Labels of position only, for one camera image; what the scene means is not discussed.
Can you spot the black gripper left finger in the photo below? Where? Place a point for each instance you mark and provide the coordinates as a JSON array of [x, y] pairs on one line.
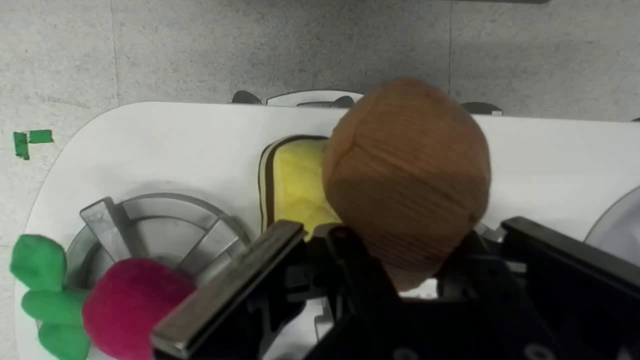
[[227, 287]]

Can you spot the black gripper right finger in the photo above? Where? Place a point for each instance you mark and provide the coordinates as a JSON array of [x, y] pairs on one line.
[[572, 263]]

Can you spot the brown plush object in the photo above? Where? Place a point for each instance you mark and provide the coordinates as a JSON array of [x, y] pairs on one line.
[[406, 181]]

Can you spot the grey toy sink basin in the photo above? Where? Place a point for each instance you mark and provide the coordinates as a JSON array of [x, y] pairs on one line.
[[616, 230]]

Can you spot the grey toy stove burner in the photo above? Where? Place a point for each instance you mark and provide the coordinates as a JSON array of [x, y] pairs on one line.
[[160, 230]]

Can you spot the pink plush radish green leaves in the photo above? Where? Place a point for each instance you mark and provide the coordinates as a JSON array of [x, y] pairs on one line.
[[132, 302]]

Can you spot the yellow brown striped plush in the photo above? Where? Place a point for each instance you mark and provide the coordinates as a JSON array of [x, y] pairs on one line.
[[301, 186]]

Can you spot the white toy kitchen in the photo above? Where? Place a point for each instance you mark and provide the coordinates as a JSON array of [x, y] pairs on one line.
[[181, 147]]

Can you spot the green floor tape mark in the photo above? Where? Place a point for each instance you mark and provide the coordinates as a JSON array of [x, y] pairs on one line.
[[26, 140]]

